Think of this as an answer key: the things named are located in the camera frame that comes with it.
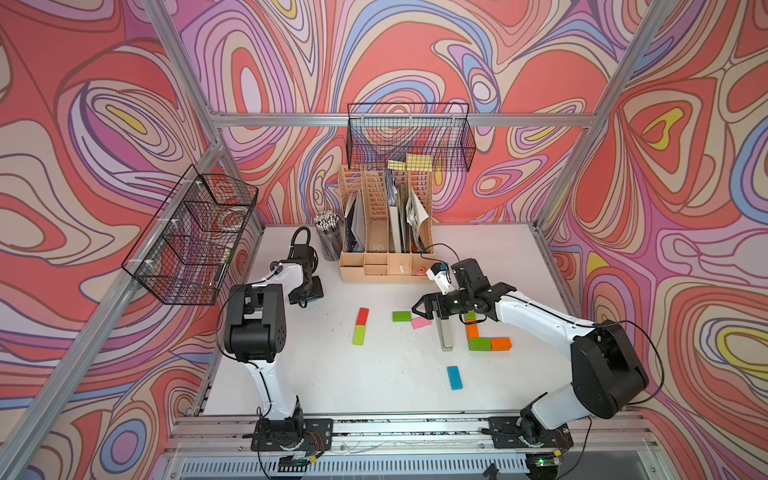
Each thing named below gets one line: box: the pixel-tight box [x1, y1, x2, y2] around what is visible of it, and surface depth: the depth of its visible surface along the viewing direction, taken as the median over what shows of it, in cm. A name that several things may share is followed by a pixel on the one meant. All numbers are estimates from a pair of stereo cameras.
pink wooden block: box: [412, 317, 432, 329], surface depth 95 cm
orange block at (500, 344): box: [490, 338, 512, 352], surface depth 88 cm
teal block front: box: [446, 366, 463, 391], surface depth 84 cm
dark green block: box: [468, 338, 492, 352], surface depth 90 cm
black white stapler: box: [439, 317, 455, 352], surface depth 90 cm
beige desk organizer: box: [339, 166, 435, 283], surface depth 104 cm
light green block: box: [352, 324, 366, 346], surface depth 93 cm
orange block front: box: [466, 324, 481, 342], surface depth 92 cm
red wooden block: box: [356, 307, 369, 326], surface depth 97 cm
